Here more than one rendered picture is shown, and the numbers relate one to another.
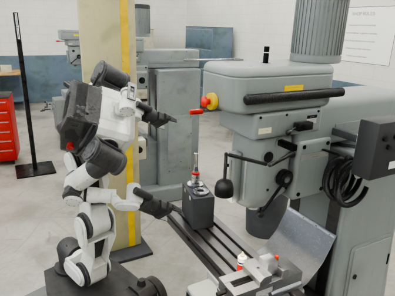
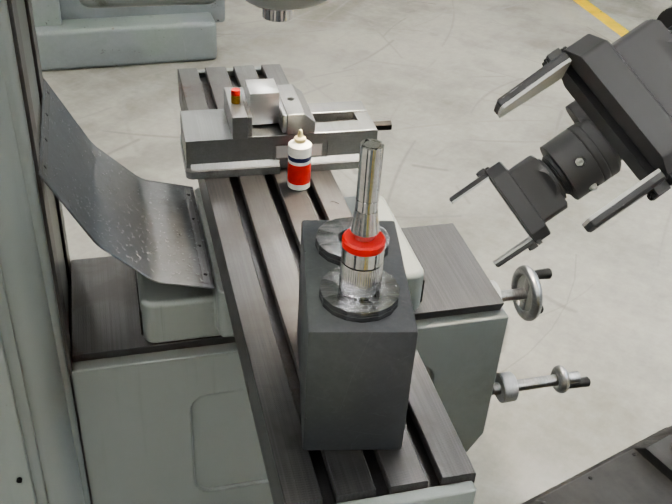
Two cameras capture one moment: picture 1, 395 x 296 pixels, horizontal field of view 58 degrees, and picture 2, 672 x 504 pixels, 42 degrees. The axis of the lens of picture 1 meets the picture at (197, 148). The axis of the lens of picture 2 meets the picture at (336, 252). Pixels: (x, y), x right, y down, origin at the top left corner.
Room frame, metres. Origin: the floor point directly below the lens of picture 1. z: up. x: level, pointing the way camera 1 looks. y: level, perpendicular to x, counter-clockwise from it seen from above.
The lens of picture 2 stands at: (2.61, 0.15, 1.76)
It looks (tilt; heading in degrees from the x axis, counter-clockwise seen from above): 35 degrees down; 193
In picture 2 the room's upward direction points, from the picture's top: 4 degrees clockwise
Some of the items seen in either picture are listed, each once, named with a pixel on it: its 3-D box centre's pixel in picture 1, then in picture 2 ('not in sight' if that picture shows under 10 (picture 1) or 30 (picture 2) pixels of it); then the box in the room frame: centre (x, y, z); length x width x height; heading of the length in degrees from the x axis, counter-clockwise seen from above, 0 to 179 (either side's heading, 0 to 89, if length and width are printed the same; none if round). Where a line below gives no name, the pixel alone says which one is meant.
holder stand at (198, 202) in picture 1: (197, 202); (351, 327); (1.80, -0.01, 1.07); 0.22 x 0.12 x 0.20; 18
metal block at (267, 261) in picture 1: (268, 264); (261, 101); (1.26, -0.31, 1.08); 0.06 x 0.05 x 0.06; 28
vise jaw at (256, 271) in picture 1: (256, 271); (292, 108); (1.23, -0.26, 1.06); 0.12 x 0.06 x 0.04; 28
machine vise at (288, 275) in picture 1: (261, 276); (278, 126); (1.24, -0.28, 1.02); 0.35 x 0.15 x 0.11; 118
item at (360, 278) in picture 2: (195, 178); (361, 266); (1.85, 0.01, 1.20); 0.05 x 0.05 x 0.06
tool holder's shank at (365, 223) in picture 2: (196, 162); (368, 192); (1.85, 0.01, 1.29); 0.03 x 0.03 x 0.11
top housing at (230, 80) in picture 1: (267, 83); not in sight; (1.38, -0.26, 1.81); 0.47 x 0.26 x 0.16; 119
